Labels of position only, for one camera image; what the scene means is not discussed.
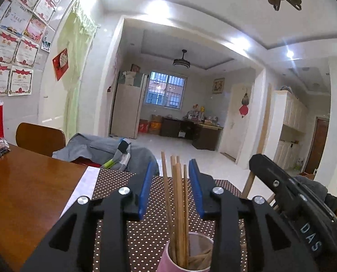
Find red hanging door decoration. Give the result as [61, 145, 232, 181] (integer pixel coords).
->
[239, 88, 251, 118]

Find pink cup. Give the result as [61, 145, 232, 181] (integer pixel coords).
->
[157, 231, 214, 272]

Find brown polka-dot tablecloth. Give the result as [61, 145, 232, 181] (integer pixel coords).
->
[92, 168, 248, 272]

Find dark wooden desk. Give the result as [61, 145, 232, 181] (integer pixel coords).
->
[161, 117, 223, 151]

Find white door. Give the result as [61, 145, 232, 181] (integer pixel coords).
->
[219, 83, 255, 160]

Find wooden chair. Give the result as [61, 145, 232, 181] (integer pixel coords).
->
[15, 122, 66, 157]

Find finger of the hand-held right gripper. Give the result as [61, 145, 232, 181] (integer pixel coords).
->
[248, 153, 308, 204]

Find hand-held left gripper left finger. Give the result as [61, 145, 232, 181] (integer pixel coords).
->
[20, 160, 153, 272]

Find small framed wall picture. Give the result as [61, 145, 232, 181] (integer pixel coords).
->
[212, 78, 225, 95]

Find barred window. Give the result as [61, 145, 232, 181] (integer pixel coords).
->
[144, 71, 188, 110]

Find light green curtain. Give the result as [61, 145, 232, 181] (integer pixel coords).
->
[56, 1, 98, 145]

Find clutter on desk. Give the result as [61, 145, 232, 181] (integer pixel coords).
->
[186, 104, 220, 126]

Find wall of award certificates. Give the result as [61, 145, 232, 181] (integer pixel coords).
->
[0, 0, 66, 97]

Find brown door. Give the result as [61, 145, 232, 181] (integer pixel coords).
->
[304, 117, 330, 175]

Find white tall cabinet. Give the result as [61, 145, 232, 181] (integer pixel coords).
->
[273, 89, 309, 170]

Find grey jacket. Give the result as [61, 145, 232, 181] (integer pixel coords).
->
[52, 133, 160, 176]

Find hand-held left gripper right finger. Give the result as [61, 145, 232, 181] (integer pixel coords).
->
[188, 159, 319, 272]

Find red diamond wall decoration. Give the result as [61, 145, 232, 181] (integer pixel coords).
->
[52, 48, 70, 81]

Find small wall photo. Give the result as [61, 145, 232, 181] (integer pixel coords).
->
[41, 31, 51, 52]

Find beige refrigerator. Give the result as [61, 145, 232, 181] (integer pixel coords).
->
[111, 71, 149, 139]

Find dark ceiling lamp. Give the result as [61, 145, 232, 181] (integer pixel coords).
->
[173, 49, 191, 69]

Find set of wooden chopsticks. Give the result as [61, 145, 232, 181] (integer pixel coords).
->
[161, 151, 190, 270]

